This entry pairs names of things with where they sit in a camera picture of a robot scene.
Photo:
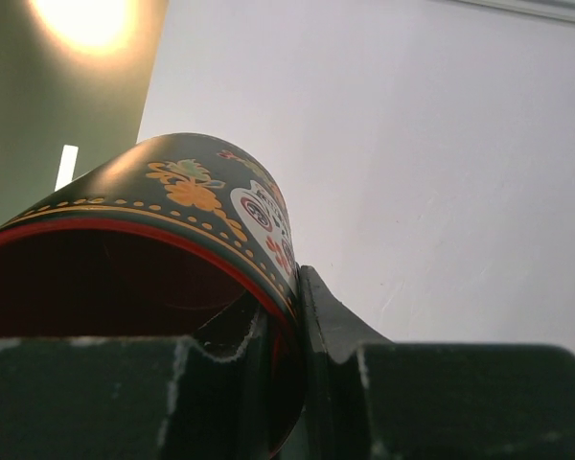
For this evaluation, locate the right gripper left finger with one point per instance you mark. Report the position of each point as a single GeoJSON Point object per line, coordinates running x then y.
{"type": "Point", "coordinates": [178, 397]}

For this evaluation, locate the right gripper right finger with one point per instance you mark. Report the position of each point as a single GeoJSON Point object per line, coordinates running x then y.
{"type": "Point", "coordinates": [373, 398]}

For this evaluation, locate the red black mug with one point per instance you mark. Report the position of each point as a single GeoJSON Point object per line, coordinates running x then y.
{"type": "Point", "coordinates": [158, 242]}

